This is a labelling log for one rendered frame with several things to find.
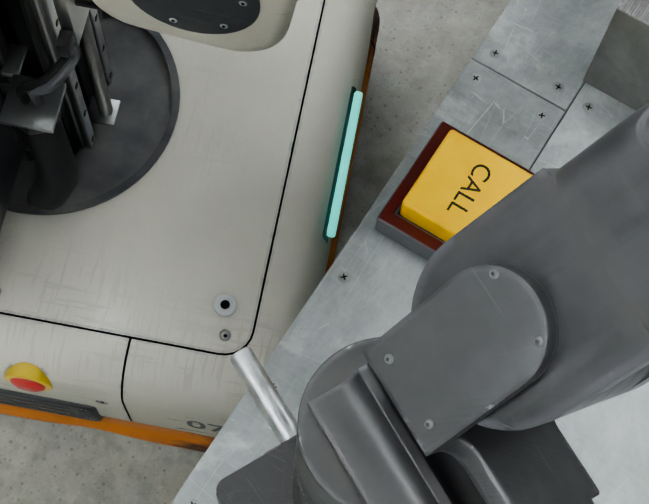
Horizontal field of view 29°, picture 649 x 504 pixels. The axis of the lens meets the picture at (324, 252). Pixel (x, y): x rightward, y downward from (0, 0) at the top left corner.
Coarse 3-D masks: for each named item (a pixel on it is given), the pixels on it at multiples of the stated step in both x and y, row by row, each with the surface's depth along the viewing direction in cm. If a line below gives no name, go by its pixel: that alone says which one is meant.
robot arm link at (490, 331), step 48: (480, 288) 34; (528, 288) 33; (384, 336) 36; (432, 336) 35; (480, 336) 34; (528, 336) 33; (384, 384) 36; (432, 384) 35; (480, 384) 34; (528, 384) 34; (432, 432) 35; (480, 432) 36; (528, 432) 38; (480, 480) 36; (528, 480) 37; (576, 480) 38
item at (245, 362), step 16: (240, 352) 61; (240, 368) 61; (256, 368) 61; (256, 384) 60; (272, 384) 61; (256, 400) 60; (272, 400) 60; (272, 416) 60; (288, 416) 60; (288, 432) 60
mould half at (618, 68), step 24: (624, 0) 74; (648, 0) 74; (624, 24) 75; (648, 24) 74; (600, 48) 78; (624, 48) 77; (648, 48) 76; (600, 72) 81; (624, 72) 79; (648, 72) 78; (624, 96) 81; (648, 96) 80
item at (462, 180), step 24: (456, 144) 76; (432, 168) 76; (456, 168) 76; (480, 168) 76; (504, 168) 76; (408, 192) 75; (432, 192) 75; (456, 192) 75; (480, 192) 75; (504, 192) 75; (408, 216) 76; (432, 216) 75; (456, 216) 75
